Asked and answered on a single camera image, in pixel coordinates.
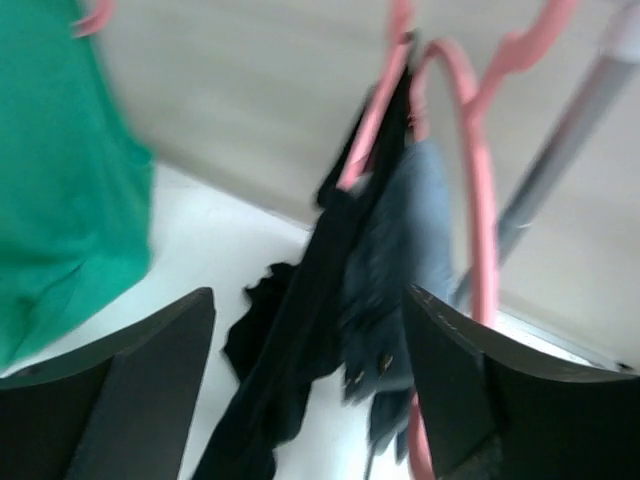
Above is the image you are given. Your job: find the blue denim garment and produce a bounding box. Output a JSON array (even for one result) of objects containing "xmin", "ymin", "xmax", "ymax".
[{"xmin": 340, "ymin": 140, "xmax": 454, "ymax": 462}]

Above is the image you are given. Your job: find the black t shirt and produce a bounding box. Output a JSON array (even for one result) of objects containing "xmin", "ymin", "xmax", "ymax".
[{"xmin": 193, "ymin": 56, "xmax": 410, "ymax": 479}]

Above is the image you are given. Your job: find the pink hanger with tank top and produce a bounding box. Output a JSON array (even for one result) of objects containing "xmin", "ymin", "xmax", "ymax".
[{"xmin": 72, "ymin": 0, "xmax": 116, "ymax": 38}]

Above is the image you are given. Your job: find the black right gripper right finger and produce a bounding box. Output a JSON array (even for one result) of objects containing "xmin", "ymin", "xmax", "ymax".
[{"xmin": 402, "ymin": 287, "xmax": 639, "ymax": 479}]

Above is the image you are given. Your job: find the silver clothes rack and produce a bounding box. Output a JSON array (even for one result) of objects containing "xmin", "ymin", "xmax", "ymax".
[{"xmin": 454, "ymin": 0, "xmax": 640, "ymax": 306}]

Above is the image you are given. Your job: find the pink hanger with denim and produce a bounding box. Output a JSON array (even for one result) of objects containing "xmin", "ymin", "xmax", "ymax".
[{"xmin": 407, "ymin": 0, "xmax": 581, "ymax": 480}]

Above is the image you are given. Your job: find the green tank top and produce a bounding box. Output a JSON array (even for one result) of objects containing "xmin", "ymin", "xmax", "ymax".
[{"xmin": 1, "ymin": 1, "xmax": 154, "ymax": 366}]

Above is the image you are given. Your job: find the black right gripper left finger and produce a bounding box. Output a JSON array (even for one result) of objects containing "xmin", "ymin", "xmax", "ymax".
[{"xmin": 1, "ymin": 287, "xmax": 215, "ymax": 480}]

